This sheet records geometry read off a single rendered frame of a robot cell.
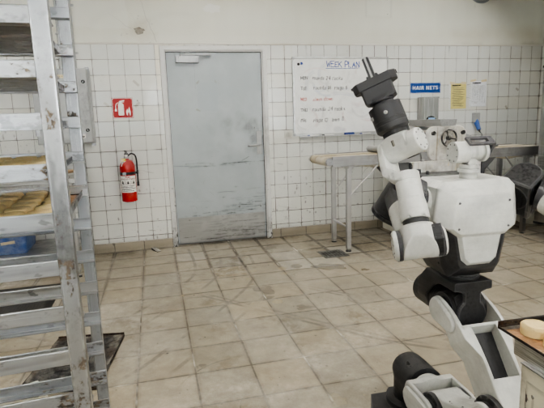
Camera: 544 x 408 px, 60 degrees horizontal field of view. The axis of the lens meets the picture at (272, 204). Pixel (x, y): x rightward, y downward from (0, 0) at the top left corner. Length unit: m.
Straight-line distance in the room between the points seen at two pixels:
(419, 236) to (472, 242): 0.36
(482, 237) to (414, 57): 4.49
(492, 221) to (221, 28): 4.08
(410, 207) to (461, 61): 5.08
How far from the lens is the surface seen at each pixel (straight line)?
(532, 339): 1.01
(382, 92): 1.30
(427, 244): 1.21
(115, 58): 5.09
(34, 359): 1.04
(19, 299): 1.45
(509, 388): 1.57
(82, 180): 1.36
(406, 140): 1.26
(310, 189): 5.37
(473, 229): 1.51
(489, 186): 1.54
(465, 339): 1.56
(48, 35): 0.92
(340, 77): 5.45
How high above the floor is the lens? 1.31
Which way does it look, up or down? 10 degrees down
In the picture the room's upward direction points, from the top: 2 degrees counter-clockwise
